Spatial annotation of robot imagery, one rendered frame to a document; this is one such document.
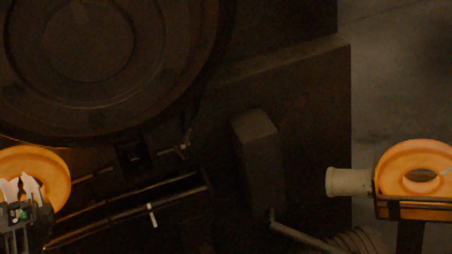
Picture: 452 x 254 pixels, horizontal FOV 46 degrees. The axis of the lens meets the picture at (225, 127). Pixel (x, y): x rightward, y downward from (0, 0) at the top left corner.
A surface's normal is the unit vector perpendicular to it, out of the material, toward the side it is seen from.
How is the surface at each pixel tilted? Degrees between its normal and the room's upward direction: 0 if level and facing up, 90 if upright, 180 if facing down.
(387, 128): 0
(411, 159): 90
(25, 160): 89
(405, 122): 0
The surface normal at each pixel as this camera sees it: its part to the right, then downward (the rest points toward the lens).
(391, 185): -0.23, 0.62
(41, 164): 0.30, 0.54
